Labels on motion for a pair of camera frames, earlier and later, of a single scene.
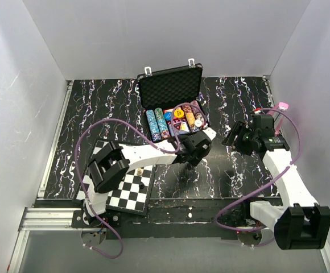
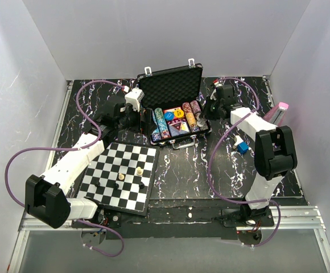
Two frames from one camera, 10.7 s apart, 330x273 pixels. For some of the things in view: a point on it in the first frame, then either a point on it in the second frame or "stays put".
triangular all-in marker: (178, 125) stays put
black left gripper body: (196, 157) → (132, 118)
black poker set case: (172, 101) stays put
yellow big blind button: (178, 113) stays put
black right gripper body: (244, 140) → (211, 110)
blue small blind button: (168, 115) stays put
